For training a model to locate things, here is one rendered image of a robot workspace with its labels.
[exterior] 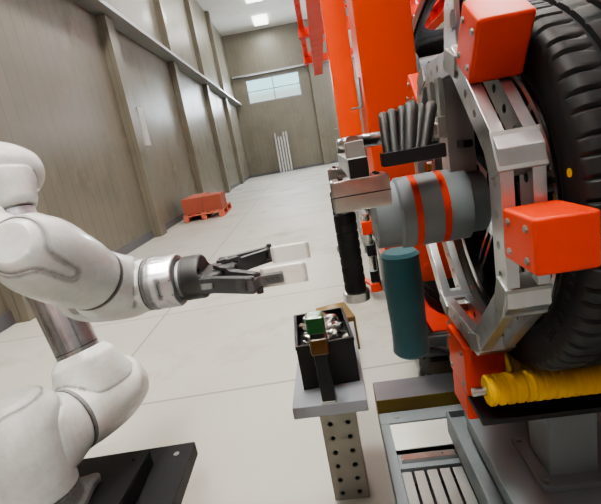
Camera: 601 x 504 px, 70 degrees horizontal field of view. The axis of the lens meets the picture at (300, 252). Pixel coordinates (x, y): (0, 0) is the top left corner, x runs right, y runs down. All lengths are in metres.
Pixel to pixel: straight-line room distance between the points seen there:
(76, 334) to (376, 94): 1.03
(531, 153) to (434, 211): 0.24
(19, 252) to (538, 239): 0.61
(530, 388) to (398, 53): 0.94
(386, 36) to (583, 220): 0.93
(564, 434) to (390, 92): 0.96
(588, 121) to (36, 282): 0.69
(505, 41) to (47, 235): 0.64
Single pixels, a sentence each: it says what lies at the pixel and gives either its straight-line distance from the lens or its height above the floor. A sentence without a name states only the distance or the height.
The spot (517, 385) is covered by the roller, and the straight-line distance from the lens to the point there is 0.90.
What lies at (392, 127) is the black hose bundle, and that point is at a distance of 0.67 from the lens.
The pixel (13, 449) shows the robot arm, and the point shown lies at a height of 0.56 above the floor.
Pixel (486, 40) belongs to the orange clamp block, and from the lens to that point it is 0.68.
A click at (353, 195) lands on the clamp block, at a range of 0.66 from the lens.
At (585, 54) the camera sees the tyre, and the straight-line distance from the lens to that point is 0.68.
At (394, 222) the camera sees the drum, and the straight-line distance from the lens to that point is 0.81.
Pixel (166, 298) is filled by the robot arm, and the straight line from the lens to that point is 0.73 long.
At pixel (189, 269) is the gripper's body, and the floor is 0.85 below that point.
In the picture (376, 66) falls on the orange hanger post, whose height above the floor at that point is 1.19.
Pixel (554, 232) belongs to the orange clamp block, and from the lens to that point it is 0.56.
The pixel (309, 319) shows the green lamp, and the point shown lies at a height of 0.66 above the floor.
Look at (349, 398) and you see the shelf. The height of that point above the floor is 0.45.
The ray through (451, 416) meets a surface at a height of 0.15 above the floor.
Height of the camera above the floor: 1.01
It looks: 14 degrees down
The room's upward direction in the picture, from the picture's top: 10 degrees counter-clockwise
